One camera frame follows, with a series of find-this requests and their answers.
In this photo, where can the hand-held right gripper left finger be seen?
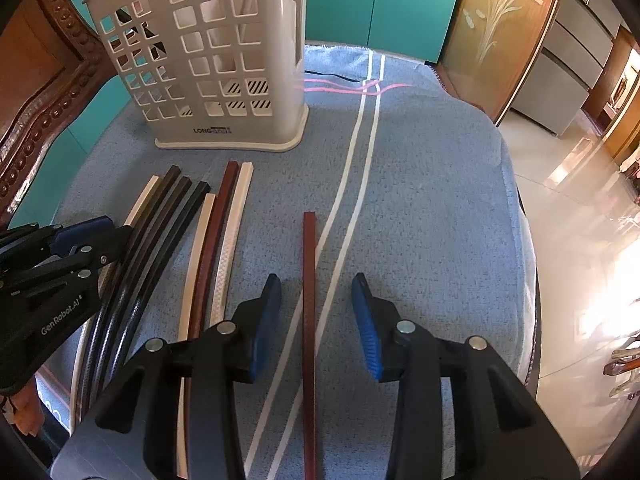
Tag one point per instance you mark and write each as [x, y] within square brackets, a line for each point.
[265, 330]

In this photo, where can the wood framed etched glass door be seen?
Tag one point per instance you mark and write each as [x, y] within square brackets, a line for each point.
[490, 25]

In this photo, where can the blue striped towel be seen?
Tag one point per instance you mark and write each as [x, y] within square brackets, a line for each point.
[425, 210]

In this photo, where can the beige plastic utensil holder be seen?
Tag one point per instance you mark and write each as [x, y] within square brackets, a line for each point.
[225, 137]

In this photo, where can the black chopstick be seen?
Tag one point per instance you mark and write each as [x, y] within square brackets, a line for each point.
[187, 220]

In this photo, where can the dark brown chopstick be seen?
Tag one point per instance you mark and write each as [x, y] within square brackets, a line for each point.
[172, 205]
[160, 195]

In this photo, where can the wooden door frame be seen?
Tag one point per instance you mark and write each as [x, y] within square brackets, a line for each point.
[615, 90]

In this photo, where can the white chopstick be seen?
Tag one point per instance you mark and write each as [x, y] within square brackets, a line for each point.
[142, 197]
[202, 240]
[237, 220]

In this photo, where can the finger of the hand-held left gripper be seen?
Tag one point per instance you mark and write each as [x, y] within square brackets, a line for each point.
[82, 232]
[55, 277]

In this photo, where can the person's left hand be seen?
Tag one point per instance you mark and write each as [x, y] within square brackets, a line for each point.
[21, 410]

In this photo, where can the carved wooden chair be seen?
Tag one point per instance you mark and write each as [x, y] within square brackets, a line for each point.
[30, 60]

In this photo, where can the reddish brown chopstick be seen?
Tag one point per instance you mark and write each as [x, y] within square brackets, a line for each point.
[222, 220]
[310, 310]

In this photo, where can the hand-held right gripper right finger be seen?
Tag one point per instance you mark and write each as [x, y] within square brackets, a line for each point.
[370, 330]

